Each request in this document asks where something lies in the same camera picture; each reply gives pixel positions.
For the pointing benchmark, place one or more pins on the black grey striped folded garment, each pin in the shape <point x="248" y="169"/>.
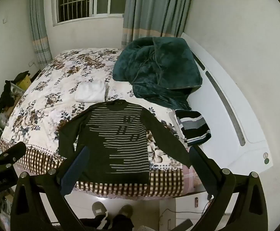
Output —
<point x="193" y="127"/>

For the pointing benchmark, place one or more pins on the white folded cloth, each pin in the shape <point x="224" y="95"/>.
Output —
<point x="90" y="90"/>

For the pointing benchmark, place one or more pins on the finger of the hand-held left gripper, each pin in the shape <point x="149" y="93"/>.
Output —
<point x="8" y="156"/>

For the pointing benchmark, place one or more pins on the person's black pants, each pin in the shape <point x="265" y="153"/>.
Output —
<point x="120" y="223"/>

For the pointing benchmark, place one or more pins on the wide grey-blue curtain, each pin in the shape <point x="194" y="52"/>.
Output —
<point x="154" y="7"/>

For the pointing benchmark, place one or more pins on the person's right grey shoe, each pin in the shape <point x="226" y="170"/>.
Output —
<point x="126" y="210"/>

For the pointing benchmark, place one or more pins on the yellow box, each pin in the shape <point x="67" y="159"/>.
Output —
<point x="24" y="83"/>

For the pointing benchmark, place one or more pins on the floral fleece bed blanket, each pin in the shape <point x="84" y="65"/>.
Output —
<point x="58" y="77"/>

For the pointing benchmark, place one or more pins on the dark green striped sweater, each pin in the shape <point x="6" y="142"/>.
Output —
<point x="120" y="137"/>

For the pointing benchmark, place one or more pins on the black clothes pile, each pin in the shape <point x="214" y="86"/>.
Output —
<point x="6" y="96"/>

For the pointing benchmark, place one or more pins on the white bed headboard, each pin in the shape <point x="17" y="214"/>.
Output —
<point x="226" y="125"/>

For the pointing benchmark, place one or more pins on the white wall socket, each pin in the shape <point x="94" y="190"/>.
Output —
<point x="5" y="20"/>

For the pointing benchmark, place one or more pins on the narrow grey-blue curtain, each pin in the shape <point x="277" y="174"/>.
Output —
<point x="40" y="28"/>

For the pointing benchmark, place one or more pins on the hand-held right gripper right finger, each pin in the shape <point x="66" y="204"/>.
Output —
<point x="199" y="168"/>

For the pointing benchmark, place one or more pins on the teal fleece blanket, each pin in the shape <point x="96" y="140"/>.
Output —
<point x="154" y="69"/>

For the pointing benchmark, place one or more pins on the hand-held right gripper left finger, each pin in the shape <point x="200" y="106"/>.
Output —
<point x="75" y="169"/>

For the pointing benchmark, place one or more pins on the pink checked mattress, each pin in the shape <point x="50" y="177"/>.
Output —
<point x="193" y="180"/>

